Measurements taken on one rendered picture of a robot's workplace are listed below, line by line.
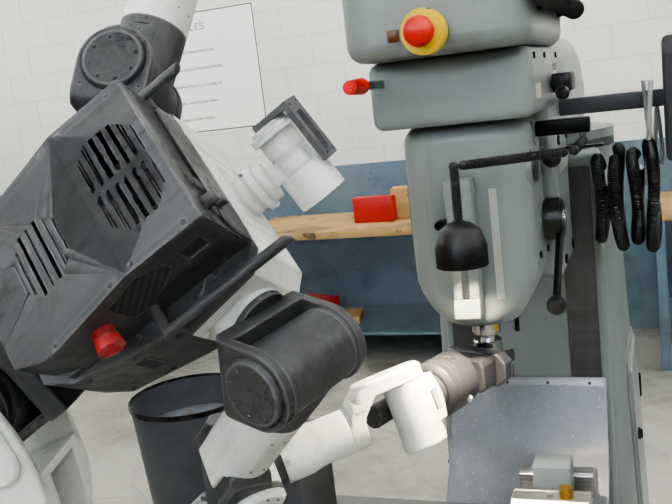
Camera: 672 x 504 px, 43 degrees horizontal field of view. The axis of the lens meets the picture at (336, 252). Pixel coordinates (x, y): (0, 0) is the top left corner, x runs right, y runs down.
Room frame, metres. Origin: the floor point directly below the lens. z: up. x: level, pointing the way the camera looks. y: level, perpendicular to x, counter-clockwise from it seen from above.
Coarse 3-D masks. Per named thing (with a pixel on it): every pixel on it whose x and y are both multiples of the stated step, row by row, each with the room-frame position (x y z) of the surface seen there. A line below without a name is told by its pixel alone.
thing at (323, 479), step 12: (312, 420) 1.53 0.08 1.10; (204, 468) 1.52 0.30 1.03; (324, 468) 1.50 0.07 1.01; (204, 480) 1.53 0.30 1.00; (300, 480) 1.42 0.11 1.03; (312, 480) 1.46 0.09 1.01; (324, 480) 1.49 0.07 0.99; (216, 492) 1.51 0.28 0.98; (288, 492) 1.43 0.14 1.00; (300, 492) 1.42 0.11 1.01; (312, 492) 1.45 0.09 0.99; (324, 492) 1.49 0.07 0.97
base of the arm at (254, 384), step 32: (256, 320) 0.93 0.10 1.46; (288, 320) 0.97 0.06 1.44; (352, 320) 0.94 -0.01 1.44; (224, 352) 0.89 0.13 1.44; (256, 352) 0.86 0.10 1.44; (224, 384) 0.90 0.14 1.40; (256, 384) 0.85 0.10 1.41; (288, 384) 0.85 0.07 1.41; (256, 416) 0.87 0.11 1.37; (288, 416) 0.85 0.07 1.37
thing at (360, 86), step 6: (360, 78) 1.19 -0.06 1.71; (348, 84) 1.15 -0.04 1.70; (354, 84) 1.15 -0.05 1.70; (360, 84) 1.16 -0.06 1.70; (366, 84) 1.18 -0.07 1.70; (372, 84) 1.23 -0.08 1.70; (378, 84) 1.25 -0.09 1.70; (348, 90) 1.15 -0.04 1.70; (354, 90) 1.15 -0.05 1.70; (360, 90) 1.16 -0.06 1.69; (366, 90) 1.19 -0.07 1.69
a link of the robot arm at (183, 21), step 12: (132, 0) 1.18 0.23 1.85; (144, 0) 1.17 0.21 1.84; (156, 0) 1.17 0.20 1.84; (168, 0) 1.18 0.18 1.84; (180, 0) 1.19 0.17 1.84; (192, 0) 1.21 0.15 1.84; (132, 12) 1.17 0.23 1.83; (144, 12) 1.16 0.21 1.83; (156, 12) 1.16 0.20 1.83; (168, 12) 1.17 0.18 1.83; (180, 12) 1.19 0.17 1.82; (192, 12) 1.21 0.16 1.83; (180, 24) 1.18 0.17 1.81
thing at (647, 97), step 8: (648, 80) 1.48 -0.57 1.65; (648, 88) 1.48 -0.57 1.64; (648, 96) 1.48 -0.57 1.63; (648, 104) 1.48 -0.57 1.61; (648, 112) 1.49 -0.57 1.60; (656, 112) 1.58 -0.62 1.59; (648, 120) 1.49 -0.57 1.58; (656, 120) 1.57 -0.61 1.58; (648, 128) 1.49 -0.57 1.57; (656, 128) 1.57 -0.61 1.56; (648, 136) 1.49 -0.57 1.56; (656, 136) 1.57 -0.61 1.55; (656, 144) 1.57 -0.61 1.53; (664, 152) 1.56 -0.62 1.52; (664, 160) 1.55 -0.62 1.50
